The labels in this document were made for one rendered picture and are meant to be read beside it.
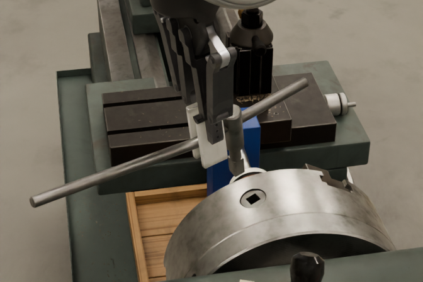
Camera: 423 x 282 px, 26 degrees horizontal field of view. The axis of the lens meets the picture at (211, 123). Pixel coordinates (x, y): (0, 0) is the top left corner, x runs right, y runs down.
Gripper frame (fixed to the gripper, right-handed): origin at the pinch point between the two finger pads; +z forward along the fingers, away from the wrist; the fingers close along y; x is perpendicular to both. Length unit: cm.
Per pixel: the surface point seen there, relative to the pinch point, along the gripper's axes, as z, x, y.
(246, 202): 17.7, 6.6, -4.9
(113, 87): 47, 18, -79
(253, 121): 30, 24, -33
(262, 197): 17.3, 8.5, -4.1
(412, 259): 16.5, 16.1, 15.5
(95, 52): 72, 33, -131
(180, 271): 24.7, -3.6, -5.8
